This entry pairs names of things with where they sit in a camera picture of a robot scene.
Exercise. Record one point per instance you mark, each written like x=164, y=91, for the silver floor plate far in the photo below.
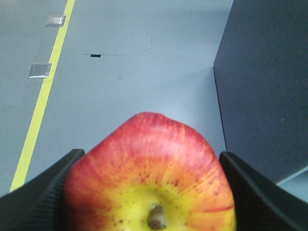
x=56, y=21

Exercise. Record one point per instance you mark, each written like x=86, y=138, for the dark grey cabinet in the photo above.
x=261, y=73

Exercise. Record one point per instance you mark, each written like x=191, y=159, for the silver floor plate near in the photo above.
x=39, y=71

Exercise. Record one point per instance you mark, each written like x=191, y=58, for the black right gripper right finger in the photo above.
x=260, y=204

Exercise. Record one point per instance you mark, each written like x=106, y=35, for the yellow floor tape line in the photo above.
x=42, y=100

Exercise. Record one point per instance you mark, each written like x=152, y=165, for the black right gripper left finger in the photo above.
x=37, y=205

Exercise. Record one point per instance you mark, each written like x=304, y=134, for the silver floor plate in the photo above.
x=56, y=21
x=39, y=71

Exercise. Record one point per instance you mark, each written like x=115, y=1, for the red yellow apple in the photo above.
x=149, y=162

